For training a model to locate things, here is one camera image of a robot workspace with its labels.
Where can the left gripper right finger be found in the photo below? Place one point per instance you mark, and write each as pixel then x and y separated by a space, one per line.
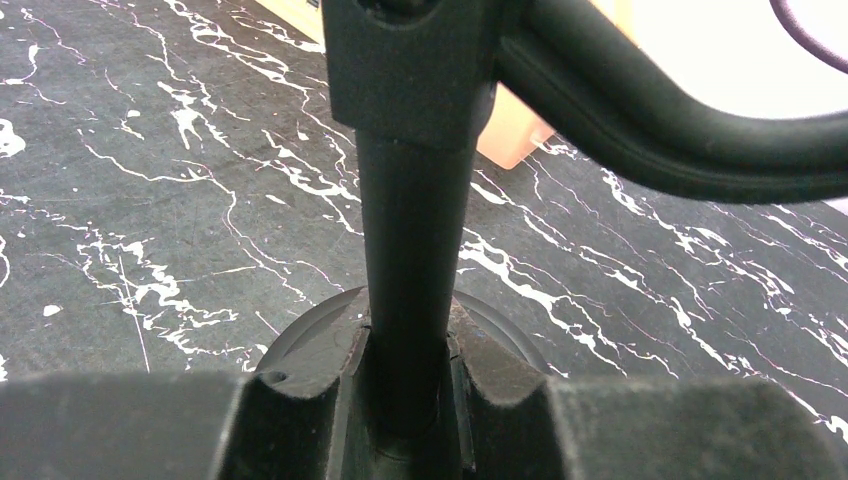
pixel 520 421

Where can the orange desk file organizer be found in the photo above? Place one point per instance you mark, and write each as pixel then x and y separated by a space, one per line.
pixel 513 132

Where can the black round base phone stand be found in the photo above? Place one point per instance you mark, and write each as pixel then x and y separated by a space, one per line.
pixel 415 81

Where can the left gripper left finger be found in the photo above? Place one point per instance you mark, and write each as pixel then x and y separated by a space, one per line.
pixel 276 423

